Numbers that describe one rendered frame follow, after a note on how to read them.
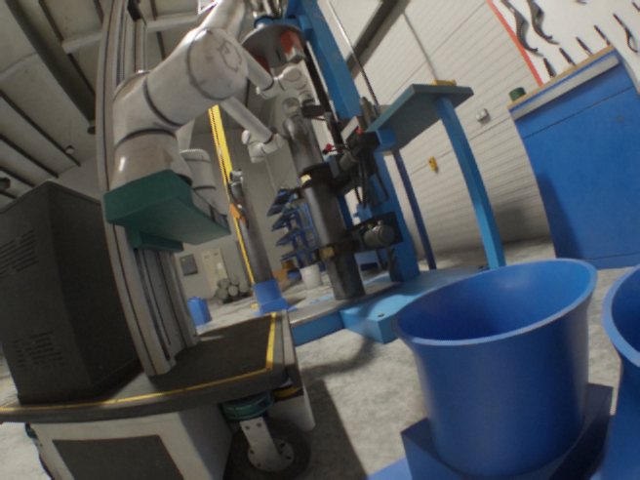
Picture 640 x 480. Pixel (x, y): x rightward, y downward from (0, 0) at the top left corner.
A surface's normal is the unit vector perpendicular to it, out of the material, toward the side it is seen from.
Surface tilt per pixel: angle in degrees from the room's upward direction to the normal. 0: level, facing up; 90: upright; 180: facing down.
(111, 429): 90
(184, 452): 90
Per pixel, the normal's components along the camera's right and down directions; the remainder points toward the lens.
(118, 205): 0.14, -0.08
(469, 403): -0.69, 0.18
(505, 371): -0.50, 0.11
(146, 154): 0.37, -0.53
